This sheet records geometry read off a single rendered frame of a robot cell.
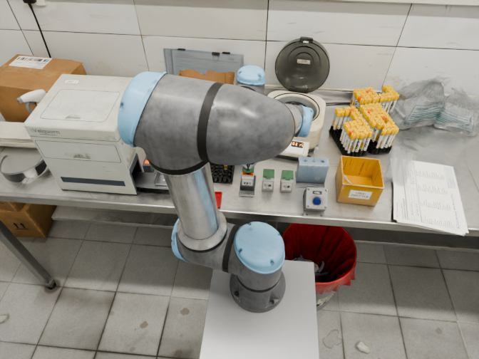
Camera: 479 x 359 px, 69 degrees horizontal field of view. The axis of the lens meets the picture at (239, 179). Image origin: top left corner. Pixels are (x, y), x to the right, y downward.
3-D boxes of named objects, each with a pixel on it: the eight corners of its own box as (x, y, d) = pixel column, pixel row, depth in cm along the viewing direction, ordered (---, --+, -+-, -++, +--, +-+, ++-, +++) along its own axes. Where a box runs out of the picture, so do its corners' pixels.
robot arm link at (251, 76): (231, 77, 89) (241, 60, 95) (232, 112, 98) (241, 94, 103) (261, 82, 88) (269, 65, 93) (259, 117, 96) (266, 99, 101)
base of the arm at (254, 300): (279, 319, 90) (283, 303, 82) (223, 305, 92) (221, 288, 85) (289, 267, 100) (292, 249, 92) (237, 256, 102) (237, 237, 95)
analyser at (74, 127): (60, 190, 124) (20, 124, 101) (88, 138, 142) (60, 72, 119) (145, 196, 122) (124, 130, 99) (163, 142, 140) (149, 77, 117)
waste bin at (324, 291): (266, 318, 181) (273, 280, 147) (269, 255, 205) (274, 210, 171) (341, 325, 178) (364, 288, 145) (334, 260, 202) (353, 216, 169)
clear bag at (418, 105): (395, 133, 144) (413, 95, 130) (373, 108, 155) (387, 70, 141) (449, 122, 149) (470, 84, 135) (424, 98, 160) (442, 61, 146)
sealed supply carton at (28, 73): (4, 120, 149) (-21, 82, 136) (35, 88, 164) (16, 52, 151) (70, 129, 146) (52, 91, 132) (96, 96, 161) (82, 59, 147)
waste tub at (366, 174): (336, 203, 120) (342, 184, 113) (334, 174, 129) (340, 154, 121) (376, 207, 119) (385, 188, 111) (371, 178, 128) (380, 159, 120)
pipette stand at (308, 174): (296, 187, 125) (299, 168, 117) (295, 172, 129) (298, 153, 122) (323, 188, 124) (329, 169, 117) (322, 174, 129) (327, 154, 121)
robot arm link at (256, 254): (276, 297, 84) (280, 270, 74) (223, 281, 86) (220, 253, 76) (286, 254, 91) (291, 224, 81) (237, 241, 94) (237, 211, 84)
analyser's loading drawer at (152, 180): (127, 189, 122) (123, 179, 118) (132, 174, 126) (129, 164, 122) (185, 193, 120) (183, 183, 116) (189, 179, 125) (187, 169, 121)
